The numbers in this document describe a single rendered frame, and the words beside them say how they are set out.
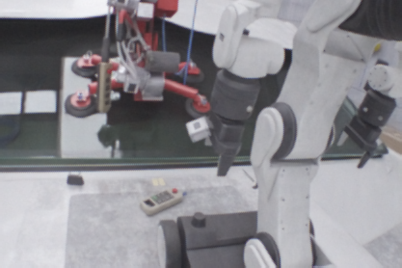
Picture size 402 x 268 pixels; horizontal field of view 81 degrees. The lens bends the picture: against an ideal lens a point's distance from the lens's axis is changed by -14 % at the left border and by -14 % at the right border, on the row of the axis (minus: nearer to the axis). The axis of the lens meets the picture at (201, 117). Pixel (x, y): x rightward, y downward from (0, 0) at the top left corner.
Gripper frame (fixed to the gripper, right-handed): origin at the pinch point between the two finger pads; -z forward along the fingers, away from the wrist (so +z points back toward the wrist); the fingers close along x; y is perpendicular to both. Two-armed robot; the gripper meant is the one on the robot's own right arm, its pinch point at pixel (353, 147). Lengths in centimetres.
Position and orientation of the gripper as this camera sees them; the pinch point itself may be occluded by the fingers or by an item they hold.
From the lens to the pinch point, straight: 87.9
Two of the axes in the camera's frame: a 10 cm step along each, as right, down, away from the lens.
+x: -2.3, -5.6, 8.0
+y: -9.5, -0.5, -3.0
